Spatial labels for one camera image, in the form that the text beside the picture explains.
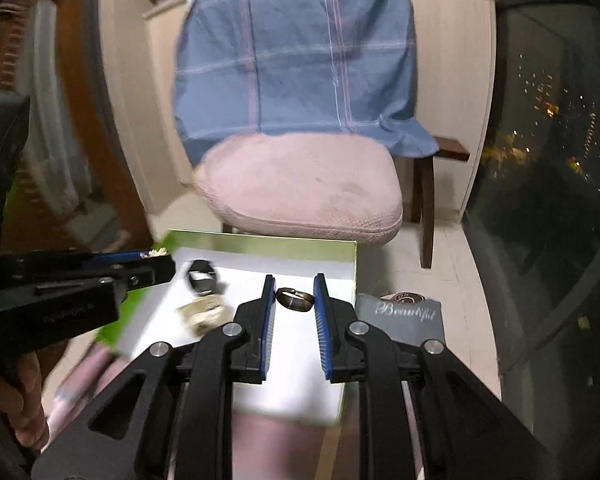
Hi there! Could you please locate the pink seat cushion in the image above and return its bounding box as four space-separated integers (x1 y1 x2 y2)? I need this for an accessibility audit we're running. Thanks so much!
195 132 403 245

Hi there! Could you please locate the dark brown ring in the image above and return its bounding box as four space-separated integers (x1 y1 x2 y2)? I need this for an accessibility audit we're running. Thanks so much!
275 286 316 313

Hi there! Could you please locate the green cardboard box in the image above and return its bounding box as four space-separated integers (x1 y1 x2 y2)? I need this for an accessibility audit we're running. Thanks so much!
97 231 358 426

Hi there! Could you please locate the black smart watch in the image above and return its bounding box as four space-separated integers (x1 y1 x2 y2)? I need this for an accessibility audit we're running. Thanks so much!
186 259 219 296

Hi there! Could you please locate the blue plaid cloth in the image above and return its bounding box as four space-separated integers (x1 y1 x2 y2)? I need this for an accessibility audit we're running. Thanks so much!
172 0 438 164

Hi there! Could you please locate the carved brown wooden chair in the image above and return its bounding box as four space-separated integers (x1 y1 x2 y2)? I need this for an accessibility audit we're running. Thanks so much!
0 0 154 254

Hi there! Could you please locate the left hand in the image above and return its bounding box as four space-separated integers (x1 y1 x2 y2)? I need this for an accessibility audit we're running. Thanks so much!
0 352 50 451

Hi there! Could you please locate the dark wooden armchair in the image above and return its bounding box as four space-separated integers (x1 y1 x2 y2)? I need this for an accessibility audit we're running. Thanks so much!
411 136 469 269

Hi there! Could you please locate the pink plaid table cloth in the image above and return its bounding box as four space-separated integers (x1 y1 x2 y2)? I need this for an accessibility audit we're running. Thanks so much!
32 342 358 479

